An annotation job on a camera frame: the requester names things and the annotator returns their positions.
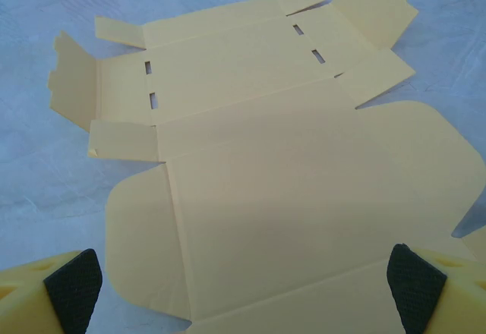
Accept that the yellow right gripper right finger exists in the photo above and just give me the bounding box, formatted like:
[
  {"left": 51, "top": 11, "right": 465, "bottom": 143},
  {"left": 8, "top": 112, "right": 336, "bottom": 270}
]
[{"left": 386, "top": 242, "right": 486, "bottom": 334}]

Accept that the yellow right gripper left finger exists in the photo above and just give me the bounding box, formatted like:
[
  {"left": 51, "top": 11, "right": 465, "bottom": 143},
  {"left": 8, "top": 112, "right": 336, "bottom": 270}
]
[{"left": 0, "top": 248, "right": 103, "bottom": 334}]

